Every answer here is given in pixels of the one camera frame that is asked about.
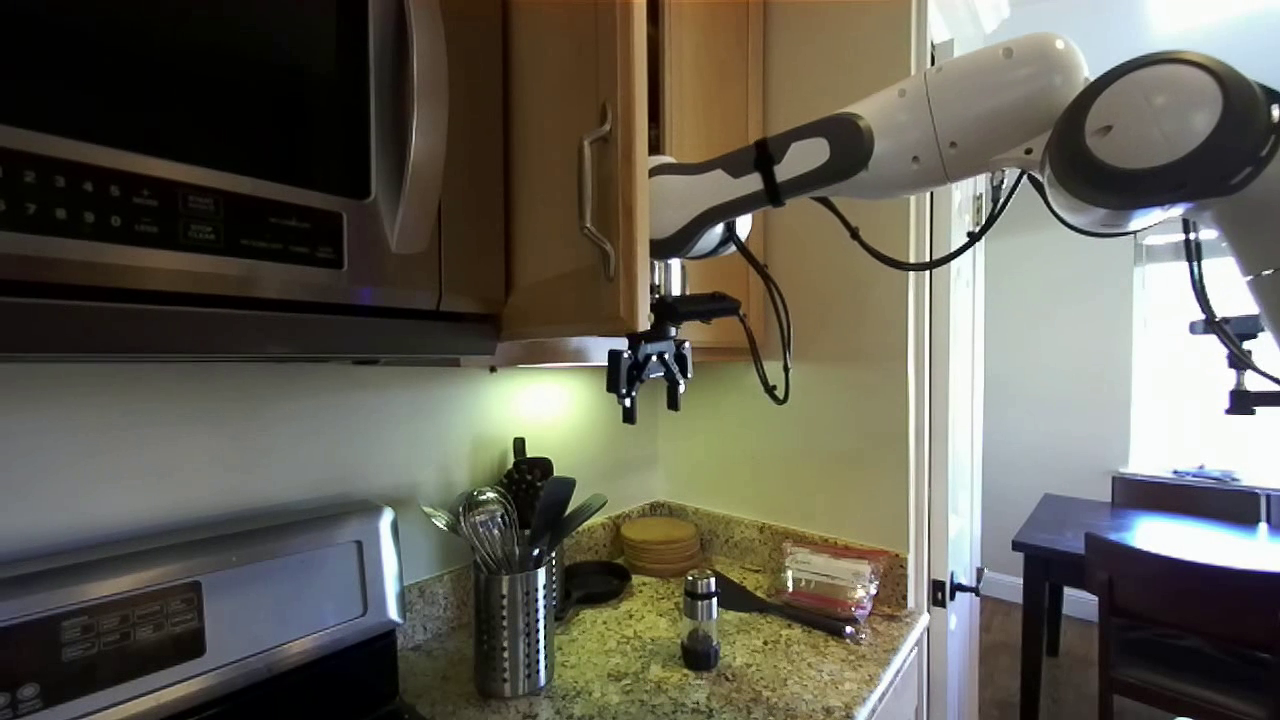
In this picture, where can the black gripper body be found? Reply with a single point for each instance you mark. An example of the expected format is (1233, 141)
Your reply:
(651, 356)

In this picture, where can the steel glass pepper grinder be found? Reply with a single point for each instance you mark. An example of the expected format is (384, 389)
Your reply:
(703, 621)

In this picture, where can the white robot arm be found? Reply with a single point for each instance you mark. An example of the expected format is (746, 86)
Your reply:
(963, 122)

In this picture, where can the white room door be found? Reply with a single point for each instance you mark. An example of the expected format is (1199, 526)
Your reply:
(954, 402)

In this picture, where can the black plastic spoon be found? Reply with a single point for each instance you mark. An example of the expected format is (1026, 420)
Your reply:
(550, 503)

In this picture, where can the black plastic turner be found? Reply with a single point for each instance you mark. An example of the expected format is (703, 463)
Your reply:
(526, 476)

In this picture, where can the metal whisk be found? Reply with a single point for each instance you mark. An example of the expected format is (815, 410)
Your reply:
(491, 521)

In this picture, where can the small black bowl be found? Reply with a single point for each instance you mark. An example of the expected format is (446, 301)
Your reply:
(597, 584)

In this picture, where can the metal serving spoon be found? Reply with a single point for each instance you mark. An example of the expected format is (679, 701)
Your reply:
(441, 518)

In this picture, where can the black silicone spatula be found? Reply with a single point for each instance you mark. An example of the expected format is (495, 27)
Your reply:
(752, 600)

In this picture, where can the red plastic food package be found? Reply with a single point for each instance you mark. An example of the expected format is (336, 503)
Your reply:
(828, 582)

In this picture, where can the large perforated steel utensil holder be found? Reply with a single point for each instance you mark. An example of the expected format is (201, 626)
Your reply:
(513, 633)

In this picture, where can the stainless steel microwave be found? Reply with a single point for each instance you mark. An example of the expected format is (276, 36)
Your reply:
(201, 172)

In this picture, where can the bright window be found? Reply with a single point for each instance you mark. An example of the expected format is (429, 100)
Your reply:
(1172, 415)

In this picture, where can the dark wooden table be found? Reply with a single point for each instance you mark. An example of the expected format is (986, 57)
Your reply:
(1161, 543)

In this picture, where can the dark wooden chair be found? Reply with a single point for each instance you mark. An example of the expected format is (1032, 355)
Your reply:
(1185, 626)
(1185, 498)

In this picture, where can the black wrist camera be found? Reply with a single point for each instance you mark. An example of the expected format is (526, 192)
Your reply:
(703, 305)

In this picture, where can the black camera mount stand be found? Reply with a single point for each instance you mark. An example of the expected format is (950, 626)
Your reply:
(1224, 324)

